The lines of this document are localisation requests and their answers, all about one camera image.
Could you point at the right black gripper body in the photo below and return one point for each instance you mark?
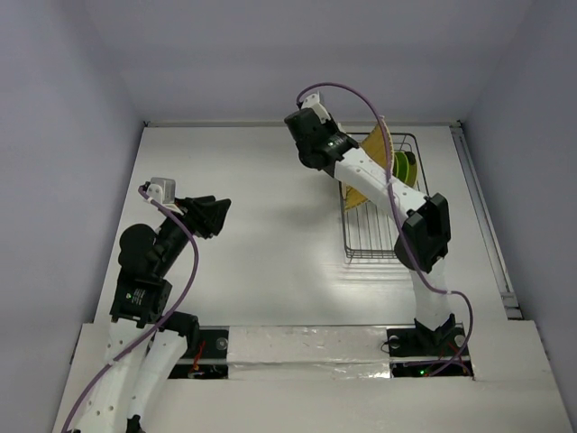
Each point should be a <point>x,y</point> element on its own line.
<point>298,124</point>

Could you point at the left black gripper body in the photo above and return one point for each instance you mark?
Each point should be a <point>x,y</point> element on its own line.
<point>196,223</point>

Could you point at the square bamboo tray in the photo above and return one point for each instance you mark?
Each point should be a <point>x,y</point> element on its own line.
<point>376,149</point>

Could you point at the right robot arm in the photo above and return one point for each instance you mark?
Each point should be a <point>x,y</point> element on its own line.
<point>423,221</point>

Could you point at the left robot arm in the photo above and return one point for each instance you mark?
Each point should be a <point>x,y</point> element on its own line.
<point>146,336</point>

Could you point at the green plate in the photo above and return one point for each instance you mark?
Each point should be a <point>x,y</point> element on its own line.
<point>405,167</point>

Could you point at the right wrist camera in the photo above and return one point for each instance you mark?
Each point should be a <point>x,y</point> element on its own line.
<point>314,101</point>

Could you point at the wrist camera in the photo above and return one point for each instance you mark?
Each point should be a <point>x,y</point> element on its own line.
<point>314,101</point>
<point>162,190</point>

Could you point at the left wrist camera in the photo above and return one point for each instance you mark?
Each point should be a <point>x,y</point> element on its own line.
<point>162,190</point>

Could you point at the black wire dish rack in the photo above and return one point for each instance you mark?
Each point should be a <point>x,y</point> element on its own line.
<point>369,234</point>

